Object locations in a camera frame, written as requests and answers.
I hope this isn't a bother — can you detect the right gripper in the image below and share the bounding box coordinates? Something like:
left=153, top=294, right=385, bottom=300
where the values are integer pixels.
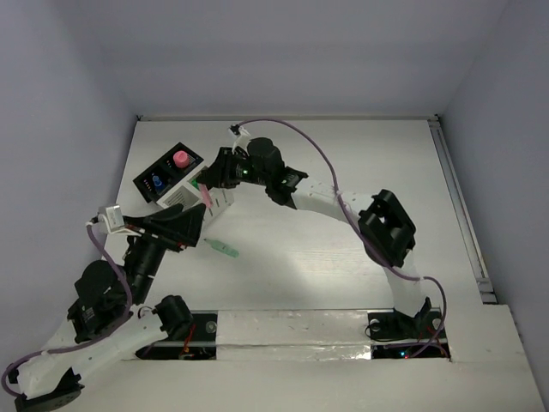
left=196, top=147, right=270, bottom=190

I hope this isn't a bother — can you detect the pink-capped clear pencil tube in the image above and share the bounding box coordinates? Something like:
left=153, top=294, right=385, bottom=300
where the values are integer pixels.
left=172, top=150, right=190, bottom=169

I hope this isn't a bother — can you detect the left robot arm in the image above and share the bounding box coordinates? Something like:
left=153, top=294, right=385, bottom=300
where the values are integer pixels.
left=1, top=203, right=207, bottom=411

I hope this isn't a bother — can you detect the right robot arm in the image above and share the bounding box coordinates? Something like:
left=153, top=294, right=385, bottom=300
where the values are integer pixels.
left=196, top=137, right=432, bottom=341

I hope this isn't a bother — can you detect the white slotted organizer box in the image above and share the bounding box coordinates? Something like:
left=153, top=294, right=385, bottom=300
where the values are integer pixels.
left=156, top=173, right=234, bottom=228

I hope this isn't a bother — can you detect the black slotted organizer box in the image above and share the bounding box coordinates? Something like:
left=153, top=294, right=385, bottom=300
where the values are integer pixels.
left=133, top=142, right=204, bottom=203

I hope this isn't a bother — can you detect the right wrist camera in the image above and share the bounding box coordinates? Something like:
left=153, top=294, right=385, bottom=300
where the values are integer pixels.
left=227, top=124, right=252, bottom=153

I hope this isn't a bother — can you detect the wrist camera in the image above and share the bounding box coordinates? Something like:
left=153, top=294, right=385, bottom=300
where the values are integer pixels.
left=86, top=204, right=129, bottom=235
left=227, top=124, right=252, bottom=153

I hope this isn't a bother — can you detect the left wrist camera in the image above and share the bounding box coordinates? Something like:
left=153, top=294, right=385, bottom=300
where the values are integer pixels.
left=86, top=204, right=129, bottom=235

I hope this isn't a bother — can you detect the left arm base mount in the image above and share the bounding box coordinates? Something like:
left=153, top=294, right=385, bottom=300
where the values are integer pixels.
left=136, top=312, right=218, bottom=361

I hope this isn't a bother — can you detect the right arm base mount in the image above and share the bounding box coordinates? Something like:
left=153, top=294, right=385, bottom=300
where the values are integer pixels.
left=365, top=298, right=450, bottom=360

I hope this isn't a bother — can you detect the aluminium side rail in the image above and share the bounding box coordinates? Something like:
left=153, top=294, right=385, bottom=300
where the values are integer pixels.
left=427, top=119, right=499, bottom=305

